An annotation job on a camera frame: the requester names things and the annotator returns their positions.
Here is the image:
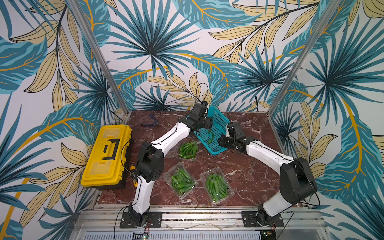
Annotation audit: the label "teal perforated plastic basket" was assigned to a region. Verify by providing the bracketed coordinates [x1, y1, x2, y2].
[194, 107, 230, 156]

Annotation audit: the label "clear plastic clamshell pepper container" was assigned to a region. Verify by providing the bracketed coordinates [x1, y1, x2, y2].
[175, 141, 200, 161]

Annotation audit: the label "small green pepper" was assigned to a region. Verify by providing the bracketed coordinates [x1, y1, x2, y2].
[208, 129, 215, 144]

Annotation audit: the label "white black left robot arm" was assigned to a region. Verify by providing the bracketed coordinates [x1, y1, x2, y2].
[128, 101, 213, 227]

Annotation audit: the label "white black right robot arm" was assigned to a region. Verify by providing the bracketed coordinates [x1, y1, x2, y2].
[218, 123, 318, 226]

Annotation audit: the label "clear clamshell container front right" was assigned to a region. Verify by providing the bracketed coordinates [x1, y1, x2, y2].
[200, 167, 234, 205]

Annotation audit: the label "clear clamshell container front left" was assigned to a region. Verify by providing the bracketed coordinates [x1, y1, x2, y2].
[164, 163, 198, 199]

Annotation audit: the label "yellow black utility knife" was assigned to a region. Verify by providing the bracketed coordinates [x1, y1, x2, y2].
[129, 166, 138, 188]

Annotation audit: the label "yellow black toolbox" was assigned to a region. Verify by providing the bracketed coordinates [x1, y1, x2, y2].
[81, 125, 132, 191]

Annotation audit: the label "blue handled pliers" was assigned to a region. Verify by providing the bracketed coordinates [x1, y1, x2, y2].
[141, 115, 161, 128]

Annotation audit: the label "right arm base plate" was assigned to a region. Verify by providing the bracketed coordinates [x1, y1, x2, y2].
[241, 211, 285, 228]

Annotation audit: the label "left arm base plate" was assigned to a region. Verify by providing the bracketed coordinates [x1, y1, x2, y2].
[119, 212, 163, 229]

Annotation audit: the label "aluminium frame rail front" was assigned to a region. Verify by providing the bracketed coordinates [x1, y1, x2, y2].
[74, 205, 328, 232]

